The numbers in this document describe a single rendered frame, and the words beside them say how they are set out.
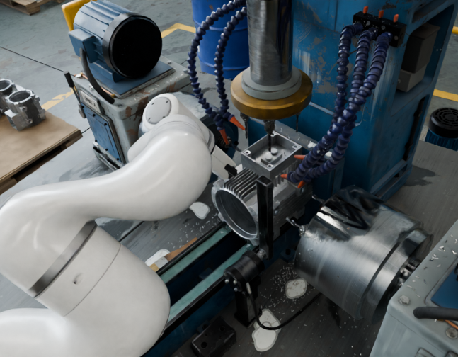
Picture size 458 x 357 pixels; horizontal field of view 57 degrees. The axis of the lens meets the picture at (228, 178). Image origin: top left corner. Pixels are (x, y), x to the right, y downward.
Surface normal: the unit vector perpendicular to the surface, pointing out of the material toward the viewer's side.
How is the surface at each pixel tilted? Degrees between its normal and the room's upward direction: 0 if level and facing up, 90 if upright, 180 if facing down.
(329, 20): 90
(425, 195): 0
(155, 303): 57
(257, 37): 90
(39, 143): 0
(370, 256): 32
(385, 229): 6
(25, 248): 51
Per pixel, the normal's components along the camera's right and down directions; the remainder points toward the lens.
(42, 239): 0.45, -0.02
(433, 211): -0.08, -0.71
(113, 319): 0.17, 0.19
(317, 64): -0.72, 0.52
